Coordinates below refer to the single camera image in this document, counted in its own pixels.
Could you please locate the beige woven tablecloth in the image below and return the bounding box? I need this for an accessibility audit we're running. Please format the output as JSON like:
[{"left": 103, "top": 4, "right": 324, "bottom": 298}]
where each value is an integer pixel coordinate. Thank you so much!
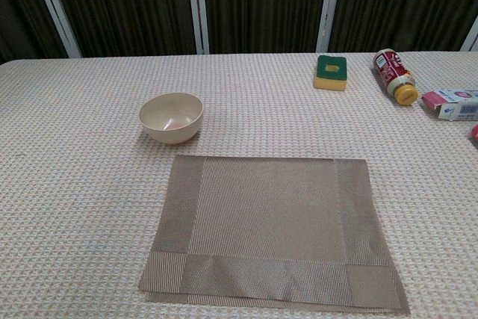
[{"left": 0, "top": 51, "right": 478, "bottom": 319}]

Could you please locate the green yellow sponge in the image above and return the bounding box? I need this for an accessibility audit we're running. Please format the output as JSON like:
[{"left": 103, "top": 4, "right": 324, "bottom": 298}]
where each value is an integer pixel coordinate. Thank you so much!
[{"left": 312, "top": 55, "right": 349, "bottom": 93}]

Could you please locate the white metal screen post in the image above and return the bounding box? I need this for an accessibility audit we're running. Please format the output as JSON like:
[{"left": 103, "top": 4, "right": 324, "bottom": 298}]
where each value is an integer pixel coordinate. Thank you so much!
[
  {"left": 28, "top": 0, "right": 83, "bottom": 59},
  {"left": 316, "top": 0, "right": 344, "bottom": 54},
  {"left": 185, "top": 0, "right": 210, "bottom": 55},
  {"left": 461, "top": 19, "right": 478, "bottom": 52}
]

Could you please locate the red bottle yellow cap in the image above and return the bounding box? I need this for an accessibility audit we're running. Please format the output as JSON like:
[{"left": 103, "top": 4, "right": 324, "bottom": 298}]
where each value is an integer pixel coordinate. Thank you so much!
[{"left": 373, "top": 49, "right": 418, "bottom": 106}]

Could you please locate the beige bowl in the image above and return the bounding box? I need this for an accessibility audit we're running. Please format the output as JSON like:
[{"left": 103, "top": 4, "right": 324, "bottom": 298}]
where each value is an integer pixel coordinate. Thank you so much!
[{"left": 139, "top": 92, "right": 204, "bottom": 145}]

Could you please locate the white pink toothpaste box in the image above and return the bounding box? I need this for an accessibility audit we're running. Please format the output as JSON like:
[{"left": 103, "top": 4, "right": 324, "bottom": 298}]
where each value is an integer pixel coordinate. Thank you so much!
[{"left": 421, "top": 88, "right": 478, "bottom": 123}]

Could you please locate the brown woven placemat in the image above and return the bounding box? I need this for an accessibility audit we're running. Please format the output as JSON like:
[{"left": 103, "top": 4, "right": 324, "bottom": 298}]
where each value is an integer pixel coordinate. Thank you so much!
[{"left": 137, "top": 154, "right": 411, "bottom": 315}]

